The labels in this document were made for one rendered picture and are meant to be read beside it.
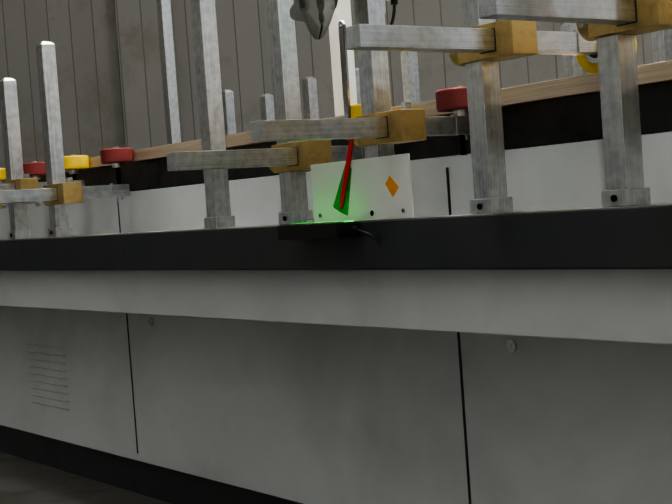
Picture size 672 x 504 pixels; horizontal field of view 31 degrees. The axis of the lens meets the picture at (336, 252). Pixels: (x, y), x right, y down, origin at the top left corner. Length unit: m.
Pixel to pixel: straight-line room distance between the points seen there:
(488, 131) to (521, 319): 0.28
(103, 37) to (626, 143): 5.58
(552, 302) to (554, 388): 0.33
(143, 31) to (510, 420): 4.95
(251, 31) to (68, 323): 3.37
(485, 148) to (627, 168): 0.26
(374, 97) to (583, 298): 0.51
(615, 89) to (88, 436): 2.25
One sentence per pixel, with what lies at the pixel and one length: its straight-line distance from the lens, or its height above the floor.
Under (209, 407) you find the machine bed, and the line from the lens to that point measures 2.93.
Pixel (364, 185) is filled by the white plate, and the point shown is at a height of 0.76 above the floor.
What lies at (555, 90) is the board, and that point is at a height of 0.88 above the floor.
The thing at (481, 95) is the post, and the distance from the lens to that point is 1.81.
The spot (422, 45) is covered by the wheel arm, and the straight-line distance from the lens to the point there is 1.68.
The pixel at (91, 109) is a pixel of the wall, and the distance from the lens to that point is 7.03.
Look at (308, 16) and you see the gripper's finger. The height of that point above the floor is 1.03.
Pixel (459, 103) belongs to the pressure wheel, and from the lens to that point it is 2.04.
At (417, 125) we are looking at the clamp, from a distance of 1.95.
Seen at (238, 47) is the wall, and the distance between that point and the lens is 6.68.
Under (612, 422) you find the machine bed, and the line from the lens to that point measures 1.98.
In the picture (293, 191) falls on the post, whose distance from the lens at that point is 2.19.
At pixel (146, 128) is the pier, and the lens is 6.77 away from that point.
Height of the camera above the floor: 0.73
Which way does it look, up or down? 2 degrees down
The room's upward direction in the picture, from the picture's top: 4 degrees counter-clockwise
